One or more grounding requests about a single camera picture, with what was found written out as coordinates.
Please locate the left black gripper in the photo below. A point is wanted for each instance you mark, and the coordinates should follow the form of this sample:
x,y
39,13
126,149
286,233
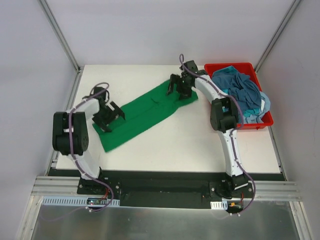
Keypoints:
x,y
107,115

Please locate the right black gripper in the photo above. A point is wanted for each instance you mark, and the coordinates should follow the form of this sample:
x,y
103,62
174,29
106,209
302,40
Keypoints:
x,y
179,84

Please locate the green polo shirt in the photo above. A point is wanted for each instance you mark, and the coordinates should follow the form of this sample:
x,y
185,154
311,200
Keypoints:
x,y
142,114

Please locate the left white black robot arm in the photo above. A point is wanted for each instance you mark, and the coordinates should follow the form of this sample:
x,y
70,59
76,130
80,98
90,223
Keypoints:
x,y
70,136

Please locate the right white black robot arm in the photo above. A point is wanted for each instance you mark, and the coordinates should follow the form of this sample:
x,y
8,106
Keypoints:
x,y
224,117

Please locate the dark blue t shirt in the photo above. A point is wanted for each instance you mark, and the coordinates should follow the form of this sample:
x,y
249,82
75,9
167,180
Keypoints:
x,y
240,87

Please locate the red plastic bin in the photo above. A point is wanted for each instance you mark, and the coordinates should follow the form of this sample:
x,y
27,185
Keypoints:
x,y
240,81

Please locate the teal t shirt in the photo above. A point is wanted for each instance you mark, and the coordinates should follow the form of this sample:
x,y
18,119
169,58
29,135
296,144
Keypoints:
x,y
252,112

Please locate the light blue t shirt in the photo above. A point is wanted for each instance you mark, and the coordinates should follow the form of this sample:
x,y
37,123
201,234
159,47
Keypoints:
x,y
265,104

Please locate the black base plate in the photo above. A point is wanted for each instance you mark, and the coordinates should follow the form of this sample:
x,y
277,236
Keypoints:
x,y
156,189

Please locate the left aluminium frame post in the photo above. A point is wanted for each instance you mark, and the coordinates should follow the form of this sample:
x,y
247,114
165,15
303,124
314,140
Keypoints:
x,y
59,34

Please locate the aluminium frame post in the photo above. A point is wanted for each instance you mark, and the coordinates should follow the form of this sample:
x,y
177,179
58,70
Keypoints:
x,y
295,4
59,34

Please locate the left white cable duct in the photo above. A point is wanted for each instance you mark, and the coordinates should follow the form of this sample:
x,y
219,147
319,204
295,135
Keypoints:
x,y
79,201

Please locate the white cable duct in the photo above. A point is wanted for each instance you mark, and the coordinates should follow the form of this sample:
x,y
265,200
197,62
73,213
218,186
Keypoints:
x,y
219,205
79,201

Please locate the right white cable duct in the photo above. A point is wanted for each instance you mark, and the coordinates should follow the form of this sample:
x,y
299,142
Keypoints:
x,y
219,205

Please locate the front aluminium frame rail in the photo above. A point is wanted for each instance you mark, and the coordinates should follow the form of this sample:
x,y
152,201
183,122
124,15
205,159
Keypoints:
x,y
265,190

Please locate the right aluminium frame post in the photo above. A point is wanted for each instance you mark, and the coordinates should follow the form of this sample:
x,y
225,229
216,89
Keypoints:
x,y
295,4

